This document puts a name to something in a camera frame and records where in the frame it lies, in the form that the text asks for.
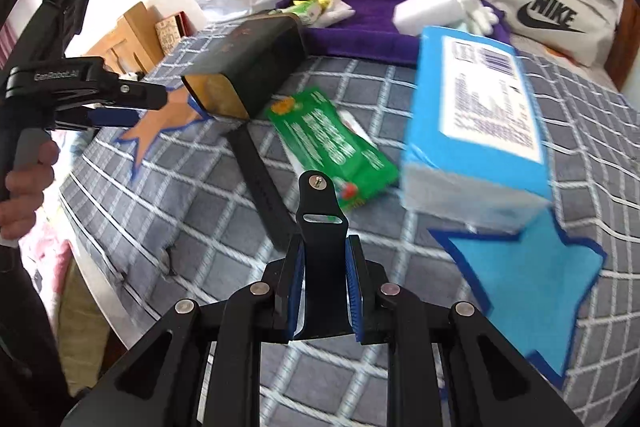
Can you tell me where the green tissue pack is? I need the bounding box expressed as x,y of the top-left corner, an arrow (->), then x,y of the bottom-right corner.
269,0 -> 323,27

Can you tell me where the green snack packet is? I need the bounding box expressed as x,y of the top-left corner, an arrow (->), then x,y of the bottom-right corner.
267,88 -> 399,209

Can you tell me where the purple fuzzy cloth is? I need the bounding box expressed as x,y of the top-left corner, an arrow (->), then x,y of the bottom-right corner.
274,0 -> 511,68

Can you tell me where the framed picture box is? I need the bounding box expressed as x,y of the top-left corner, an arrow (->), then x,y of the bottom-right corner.
154,11 -> 192,55

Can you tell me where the blue cardboard box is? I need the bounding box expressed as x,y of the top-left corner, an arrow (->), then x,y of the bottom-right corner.
400,26 -> 552,233

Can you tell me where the grey checked bed sheet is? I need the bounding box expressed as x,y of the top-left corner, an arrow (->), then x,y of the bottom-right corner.
61,25 -> 639,426

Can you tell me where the black strap belt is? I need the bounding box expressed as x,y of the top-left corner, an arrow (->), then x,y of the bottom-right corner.
226,126 -> 352,340

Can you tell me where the white sponge block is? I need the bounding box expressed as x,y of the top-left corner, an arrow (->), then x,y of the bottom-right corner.
392,0 -> 465,37

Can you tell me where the white glove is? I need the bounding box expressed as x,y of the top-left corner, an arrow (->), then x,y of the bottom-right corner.
457,0 -> 499,37

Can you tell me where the dark green gold box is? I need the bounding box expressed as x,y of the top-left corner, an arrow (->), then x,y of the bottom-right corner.
182,14 -> 307,120

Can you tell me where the wooden chair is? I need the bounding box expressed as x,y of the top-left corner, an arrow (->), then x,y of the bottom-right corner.
86,2 -> 164,75

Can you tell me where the person's left hand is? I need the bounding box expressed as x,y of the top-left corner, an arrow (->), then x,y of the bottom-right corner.
1,140 -> 60,241

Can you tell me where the brown wooden headboard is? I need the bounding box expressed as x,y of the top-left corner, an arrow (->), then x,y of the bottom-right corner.
604,0 -> 640,92

